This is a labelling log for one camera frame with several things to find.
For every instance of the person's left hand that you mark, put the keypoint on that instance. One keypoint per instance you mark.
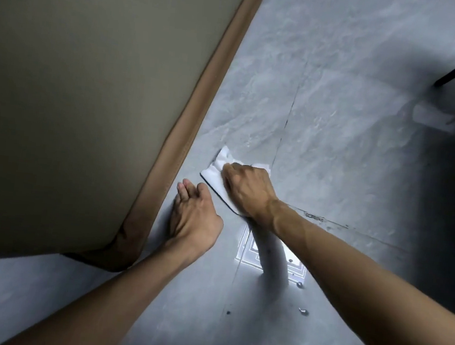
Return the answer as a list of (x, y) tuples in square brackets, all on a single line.
[(194, 219)]

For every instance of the person's right hand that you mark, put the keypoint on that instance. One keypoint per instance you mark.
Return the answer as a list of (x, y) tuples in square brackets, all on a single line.
[(250, 191)]

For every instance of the white tissue sheet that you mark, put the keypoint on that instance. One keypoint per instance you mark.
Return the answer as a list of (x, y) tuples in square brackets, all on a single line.
[(215, 177)]

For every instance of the person's left forearm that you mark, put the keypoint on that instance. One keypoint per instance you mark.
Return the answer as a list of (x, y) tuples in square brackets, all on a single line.
[(108, 308)]

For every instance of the person's right forearm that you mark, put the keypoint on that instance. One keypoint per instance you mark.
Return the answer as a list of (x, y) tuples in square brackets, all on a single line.
[(368, 298)]

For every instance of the beige leather sofa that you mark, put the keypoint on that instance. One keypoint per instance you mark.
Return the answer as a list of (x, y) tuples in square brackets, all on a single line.
[(77, 102)]

